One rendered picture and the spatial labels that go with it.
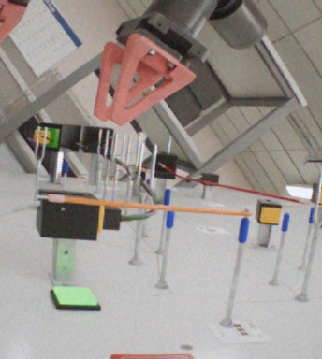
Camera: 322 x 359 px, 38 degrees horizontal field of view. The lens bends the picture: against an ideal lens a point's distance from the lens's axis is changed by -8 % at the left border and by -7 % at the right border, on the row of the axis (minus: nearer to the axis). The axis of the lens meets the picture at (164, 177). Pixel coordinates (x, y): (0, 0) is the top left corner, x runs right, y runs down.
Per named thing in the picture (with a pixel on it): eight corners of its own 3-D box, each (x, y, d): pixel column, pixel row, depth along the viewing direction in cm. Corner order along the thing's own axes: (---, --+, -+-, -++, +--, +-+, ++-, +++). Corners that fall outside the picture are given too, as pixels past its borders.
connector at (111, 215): (67, 221, 49) (69, 201, 49) (113, 223, 51) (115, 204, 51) (73, 227, 46) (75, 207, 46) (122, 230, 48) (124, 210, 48)
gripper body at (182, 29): (158, 69, 52) (193, 18, 53) (202, 67, 43) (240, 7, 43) (110, 36, 49) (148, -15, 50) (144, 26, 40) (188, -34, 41)
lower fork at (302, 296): (313, 301, 49) (337, 172, 48) (300, 303, 49) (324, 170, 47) (303, 295, 51) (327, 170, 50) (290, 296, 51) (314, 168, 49)
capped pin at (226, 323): (214, 324, 41) (235, 206, 40) (225, 321, 42) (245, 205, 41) (227, 329, 40) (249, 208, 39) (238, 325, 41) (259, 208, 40)
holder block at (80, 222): (35, 227, 48) (37, 188, 48) (87, 230, 50) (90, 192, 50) (40, 237, 44) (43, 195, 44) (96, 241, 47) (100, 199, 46)
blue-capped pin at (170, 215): (152, 284, 51) (162, 205, 50) (165, 284, 52) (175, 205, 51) (157, 289, 50) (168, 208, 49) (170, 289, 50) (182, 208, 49)
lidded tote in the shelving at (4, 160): (-14, 155, 697) (2, 142, 701) (-10, 156, 738) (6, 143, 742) (7, 188, 705) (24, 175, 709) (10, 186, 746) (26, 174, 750)
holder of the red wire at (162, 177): (168, 199, 114) (174, 151, 113) (171, 209, 101) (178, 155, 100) (146, 197, 114) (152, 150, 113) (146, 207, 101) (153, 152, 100)
